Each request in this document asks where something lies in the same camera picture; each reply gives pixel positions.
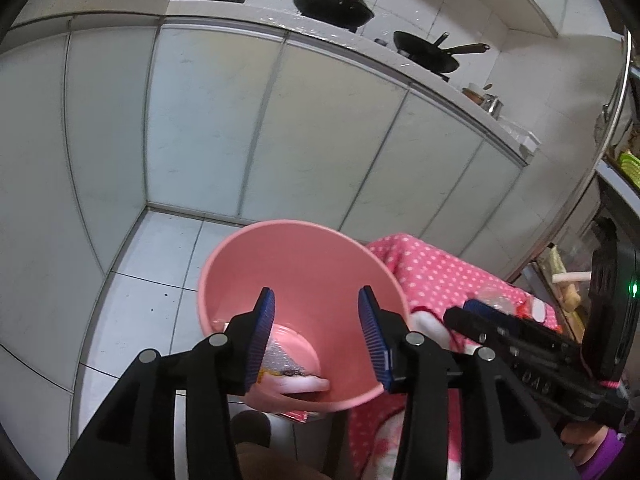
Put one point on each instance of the clear plastic container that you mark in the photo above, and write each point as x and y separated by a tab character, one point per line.
555	260

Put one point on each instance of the brown jar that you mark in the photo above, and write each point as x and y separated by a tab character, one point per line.
472	94

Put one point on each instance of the pink dotted cherry blanket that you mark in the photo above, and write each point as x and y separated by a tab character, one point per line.
425	270

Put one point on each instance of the person's right hand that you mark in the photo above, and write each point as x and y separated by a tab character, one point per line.
587	437

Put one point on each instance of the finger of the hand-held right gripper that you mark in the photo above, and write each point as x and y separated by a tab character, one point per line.
487	310
470	327

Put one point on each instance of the silver foil wrapper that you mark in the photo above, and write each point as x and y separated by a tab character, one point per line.
282	362

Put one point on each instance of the white plastic tray box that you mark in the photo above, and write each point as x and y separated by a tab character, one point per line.
527	140

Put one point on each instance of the green plastic basket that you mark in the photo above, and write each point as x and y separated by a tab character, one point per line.
631	165

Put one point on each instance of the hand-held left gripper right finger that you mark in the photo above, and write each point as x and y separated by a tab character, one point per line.
375	345

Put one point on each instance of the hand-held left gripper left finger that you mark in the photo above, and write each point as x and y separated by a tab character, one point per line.
260	340

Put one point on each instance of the kitchen counter cabinet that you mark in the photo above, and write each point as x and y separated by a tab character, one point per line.
200	110

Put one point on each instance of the pink plastic bucket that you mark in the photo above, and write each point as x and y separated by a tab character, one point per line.
310	270

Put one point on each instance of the person's right forearm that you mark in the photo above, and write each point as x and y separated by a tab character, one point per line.
607	462

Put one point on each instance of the white plastic piece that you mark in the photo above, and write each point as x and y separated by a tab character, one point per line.
305	385

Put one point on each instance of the clear plastic bottle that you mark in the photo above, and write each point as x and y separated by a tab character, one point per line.
495	296

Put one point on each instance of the white rolling pin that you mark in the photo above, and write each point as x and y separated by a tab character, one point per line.
570	276

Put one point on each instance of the metal cup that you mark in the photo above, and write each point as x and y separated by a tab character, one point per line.
492	106

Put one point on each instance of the red white packet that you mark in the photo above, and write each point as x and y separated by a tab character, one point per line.
537	312

